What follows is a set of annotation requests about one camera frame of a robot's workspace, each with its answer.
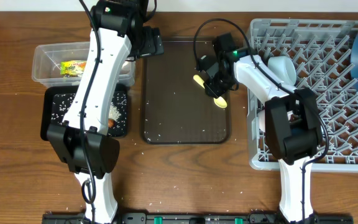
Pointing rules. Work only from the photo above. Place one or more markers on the dark brown serving tray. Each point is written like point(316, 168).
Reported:
point(175, 109)

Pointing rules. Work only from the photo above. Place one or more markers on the white rice pile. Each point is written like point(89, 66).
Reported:
point(118, 111)

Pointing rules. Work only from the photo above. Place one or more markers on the clear plastic bin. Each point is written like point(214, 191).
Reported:
point(47, 65)

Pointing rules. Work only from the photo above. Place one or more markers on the yellow plastic spoon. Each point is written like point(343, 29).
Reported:
point(219, 102)

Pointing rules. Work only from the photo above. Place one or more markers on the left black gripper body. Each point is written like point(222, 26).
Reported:
point(150, 43)

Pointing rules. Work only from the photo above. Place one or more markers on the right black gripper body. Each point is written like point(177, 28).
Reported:
point(218, 83)

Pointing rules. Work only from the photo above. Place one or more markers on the green yellow snack wrapper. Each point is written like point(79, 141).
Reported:
point(72, 68)

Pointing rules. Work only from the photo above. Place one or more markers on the grey dishwasher rack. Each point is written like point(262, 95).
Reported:
point(321, 53)

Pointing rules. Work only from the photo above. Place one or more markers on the pink cup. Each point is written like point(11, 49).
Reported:
point(261, 119)

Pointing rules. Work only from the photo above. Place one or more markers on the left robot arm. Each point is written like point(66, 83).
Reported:
point(118, 34)

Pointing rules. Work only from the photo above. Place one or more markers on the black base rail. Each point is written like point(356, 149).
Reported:
point(142, 218)

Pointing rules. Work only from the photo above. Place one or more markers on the orange carrot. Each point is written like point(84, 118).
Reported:
point(110, 123)

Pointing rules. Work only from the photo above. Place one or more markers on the light blue rice bowl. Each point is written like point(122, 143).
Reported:
point(283, 68)

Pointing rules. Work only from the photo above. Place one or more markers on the black tray bin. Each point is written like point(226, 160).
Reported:
point(48, 98)

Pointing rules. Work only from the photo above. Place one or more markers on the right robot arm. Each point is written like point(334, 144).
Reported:
point(293, 129)

